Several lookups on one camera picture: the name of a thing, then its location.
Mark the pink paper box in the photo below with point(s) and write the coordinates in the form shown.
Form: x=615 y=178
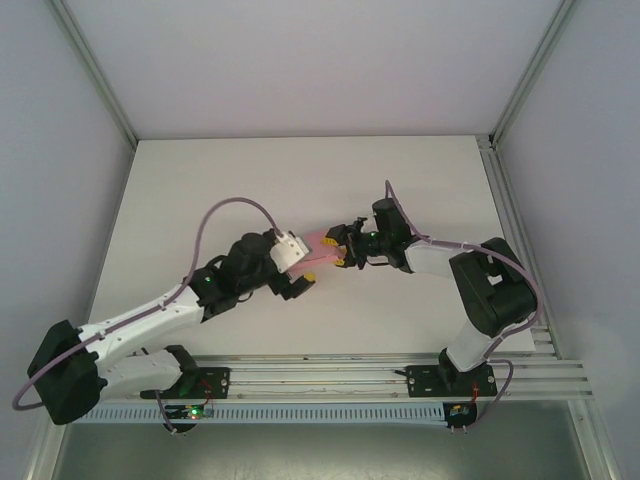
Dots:
x=320 y=252

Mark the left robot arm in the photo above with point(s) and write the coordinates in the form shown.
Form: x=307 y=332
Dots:
x=150 y=320

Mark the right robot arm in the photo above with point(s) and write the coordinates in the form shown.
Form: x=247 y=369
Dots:
x=480 y=290

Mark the small circuit board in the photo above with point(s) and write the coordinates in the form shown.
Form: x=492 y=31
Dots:
x=460 y=411
x=192 y=412

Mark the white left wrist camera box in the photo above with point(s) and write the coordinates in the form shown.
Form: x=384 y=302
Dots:
x=290 y=252

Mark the aluminium mounting rail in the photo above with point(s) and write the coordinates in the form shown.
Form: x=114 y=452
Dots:
x=320 y=382

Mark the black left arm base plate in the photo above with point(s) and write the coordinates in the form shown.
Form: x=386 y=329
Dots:
x=215 y=377

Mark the aluminium side rail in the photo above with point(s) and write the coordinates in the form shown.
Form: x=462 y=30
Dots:
x=510 y=200

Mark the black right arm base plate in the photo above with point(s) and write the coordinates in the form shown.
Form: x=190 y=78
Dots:
x=425 y=382

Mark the aluminium frame post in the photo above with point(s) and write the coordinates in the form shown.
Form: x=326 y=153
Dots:
x=95 y=75
x=530 y=75

